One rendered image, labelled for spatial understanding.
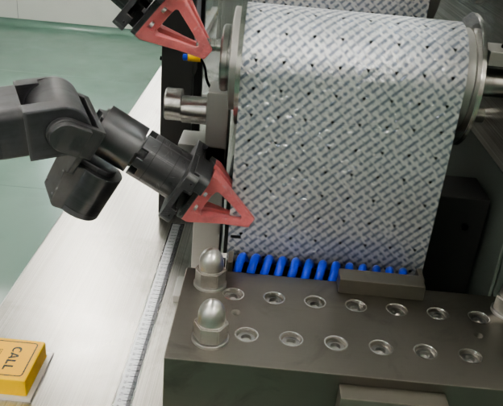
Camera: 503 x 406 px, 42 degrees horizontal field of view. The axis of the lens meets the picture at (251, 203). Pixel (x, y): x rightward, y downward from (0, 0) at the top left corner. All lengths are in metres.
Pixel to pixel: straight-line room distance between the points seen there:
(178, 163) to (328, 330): 0.24
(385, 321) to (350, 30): 0.31
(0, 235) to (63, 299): 2.03
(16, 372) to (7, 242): 2.13
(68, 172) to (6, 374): 0.23
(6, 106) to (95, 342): 0.33
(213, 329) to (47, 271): 0.42
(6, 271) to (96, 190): 1.98
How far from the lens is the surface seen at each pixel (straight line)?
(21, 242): 2.90
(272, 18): 0.72
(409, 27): 0.74
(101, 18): 6.57
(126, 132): 0.72
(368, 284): 0.74
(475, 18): 0.77
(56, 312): 0.92
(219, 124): 0.80
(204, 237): 0.87
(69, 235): 1.09
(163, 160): 0.72
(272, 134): 0.72
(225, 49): 0.72
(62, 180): 0.74
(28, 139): 0.68
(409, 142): 0.73
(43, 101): 0.68
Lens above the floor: 1.43
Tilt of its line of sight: 26 degrees down
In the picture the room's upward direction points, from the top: 5 degrees clockwise
